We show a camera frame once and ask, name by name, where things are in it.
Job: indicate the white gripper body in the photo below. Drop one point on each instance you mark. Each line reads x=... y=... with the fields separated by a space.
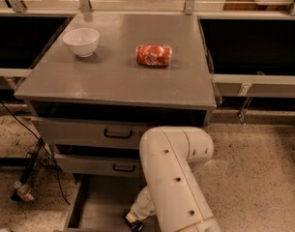
x=136 y=212

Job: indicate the black rxbar chocolate bar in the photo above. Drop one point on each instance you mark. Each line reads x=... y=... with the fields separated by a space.
x=137 y=226

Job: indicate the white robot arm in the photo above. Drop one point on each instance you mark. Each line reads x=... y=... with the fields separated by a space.
x=172 y=194

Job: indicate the grey bottom drawer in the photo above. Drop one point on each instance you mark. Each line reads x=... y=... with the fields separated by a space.
x=100 y=203

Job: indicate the grey drawer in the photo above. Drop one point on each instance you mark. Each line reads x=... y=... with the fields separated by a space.
x=58 y=133
x=100 y=203
x=99 y=161

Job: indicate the grey middle drawer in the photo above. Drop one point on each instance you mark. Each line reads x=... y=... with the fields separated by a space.
x=99 y=161

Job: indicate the grey top drawer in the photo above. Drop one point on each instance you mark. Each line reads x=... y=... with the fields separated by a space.
x=58 y=133

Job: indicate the grey drawer cabinet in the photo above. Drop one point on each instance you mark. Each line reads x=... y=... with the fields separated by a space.
x=110 y=85

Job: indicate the plastic water bottle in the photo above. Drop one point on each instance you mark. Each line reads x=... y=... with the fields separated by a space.
x=24 y=191

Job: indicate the black floor stand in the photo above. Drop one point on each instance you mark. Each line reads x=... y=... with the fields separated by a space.
x=29 y=168

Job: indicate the crushed red soda can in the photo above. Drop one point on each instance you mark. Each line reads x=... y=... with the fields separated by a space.
x=154 y=55

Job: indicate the white bowl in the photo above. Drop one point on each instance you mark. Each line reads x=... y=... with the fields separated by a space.
x=82 y=41

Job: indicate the right black bin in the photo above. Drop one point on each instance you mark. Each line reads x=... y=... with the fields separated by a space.
x=239 y=46

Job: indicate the black bin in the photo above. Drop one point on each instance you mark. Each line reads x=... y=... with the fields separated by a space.
x=25 y=39
x=239 y=46

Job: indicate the left black bin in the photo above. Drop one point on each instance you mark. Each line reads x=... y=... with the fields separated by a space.
x=25 y=39

